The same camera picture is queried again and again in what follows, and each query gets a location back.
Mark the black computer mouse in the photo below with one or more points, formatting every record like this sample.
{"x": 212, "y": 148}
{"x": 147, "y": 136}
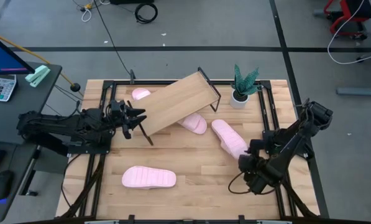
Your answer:
{"x": 2, "y": 185}

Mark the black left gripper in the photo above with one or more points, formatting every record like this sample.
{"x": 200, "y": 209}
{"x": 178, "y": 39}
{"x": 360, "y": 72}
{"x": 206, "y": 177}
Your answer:
{"x": 120, "y": 115}

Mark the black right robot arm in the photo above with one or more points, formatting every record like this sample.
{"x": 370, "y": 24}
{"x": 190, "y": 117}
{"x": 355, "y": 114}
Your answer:
{"x": 297, "y": 137}

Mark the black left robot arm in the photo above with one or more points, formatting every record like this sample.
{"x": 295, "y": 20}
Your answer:
{"x": 64, "y": 124}

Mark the red and black cart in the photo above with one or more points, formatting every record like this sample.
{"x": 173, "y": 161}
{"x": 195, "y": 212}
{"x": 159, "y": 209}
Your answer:
{"x": 359, "y": 9}

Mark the black desk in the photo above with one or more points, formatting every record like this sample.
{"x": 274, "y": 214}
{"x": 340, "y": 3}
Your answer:
{"x": 17, "y": 102}

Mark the grey desk foot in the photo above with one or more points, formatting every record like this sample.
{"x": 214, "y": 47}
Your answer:
{"x": 359, "y": 91}

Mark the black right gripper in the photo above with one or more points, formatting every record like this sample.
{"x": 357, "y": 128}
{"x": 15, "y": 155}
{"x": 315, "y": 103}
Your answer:
{"x": 255, "y": 174}

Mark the black round knob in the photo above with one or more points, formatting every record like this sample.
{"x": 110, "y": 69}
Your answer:
{"x": 75, "y": 87}

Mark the computer monitor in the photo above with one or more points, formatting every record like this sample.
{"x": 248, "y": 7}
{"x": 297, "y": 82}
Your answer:
{"x": 2, "y": 59}

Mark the pink foam slide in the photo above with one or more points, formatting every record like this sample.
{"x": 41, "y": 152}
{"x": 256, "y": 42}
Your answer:
{"x": 228, "y": 138}
{"x": 194, "y": 124}
{"x": 140, "y": 93}
{"x": 148, "y": 177}

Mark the grey calculator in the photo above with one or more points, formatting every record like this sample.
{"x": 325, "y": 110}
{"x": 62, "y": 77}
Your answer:
{"x": 0, "y": 88}

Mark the wooden shelf with black legs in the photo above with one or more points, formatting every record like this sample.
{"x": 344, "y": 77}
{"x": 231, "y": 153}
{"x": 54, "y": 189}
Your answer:
{"x": 172, "y": 105}

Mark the mint green stapler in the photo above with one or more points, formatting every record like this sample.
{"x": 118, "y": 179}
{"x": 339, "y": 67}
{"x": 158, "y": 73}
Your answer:
{"x": 37, "y": 74}

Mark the green plant in white pot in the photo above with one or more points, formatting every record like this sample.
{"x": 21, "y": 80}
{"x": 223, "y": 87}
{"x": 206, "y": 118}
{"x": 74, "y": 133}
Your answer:
{"x": 239, "y": 101}

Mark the black aluminium table frame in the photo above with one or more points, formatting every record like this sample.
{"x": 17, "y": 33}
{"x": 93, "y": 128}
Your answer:
{"x": 185, "y": 82}

